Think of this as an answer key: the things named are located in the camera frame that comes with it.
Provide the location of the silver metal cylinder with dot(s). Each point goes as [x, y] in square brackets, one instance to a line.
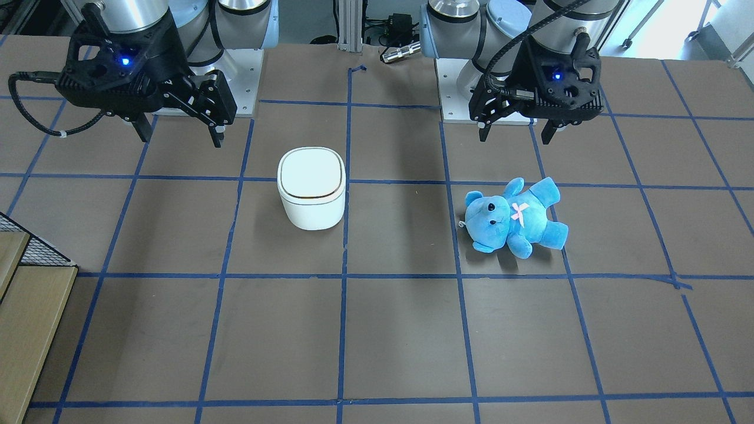
[392, 55]

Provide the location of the white lidded trash can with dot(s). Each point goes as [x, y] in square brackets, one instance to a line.
[311, 183]

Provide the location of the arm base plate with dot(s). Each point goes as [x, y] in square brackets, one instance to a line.
[455, 80]
[242, 70]

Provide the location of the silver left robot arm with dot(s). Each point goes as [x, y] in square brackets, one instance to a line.
[490, 34]

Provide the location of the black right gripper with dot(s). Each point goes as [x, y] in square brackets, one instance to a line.
[166, 55]

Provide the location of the blue teddy bear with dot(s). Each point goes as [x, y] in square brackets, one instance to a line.
[517, 218]

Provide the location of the aluminium frame post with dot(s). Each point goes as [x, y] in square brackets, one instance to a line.
[349, 16]

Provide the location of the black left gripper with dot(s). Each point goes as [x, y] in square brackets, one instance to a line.
[511, 70]

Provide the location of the wooden shelf with mesh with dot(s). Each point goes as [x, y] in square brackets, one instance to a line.
[36, 282]

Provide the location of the black power adapter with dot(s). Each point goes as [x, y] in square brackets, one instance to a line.
[399, 29]

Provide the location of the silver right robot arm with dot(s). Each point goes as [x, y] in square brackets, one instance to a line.
[207, 28]

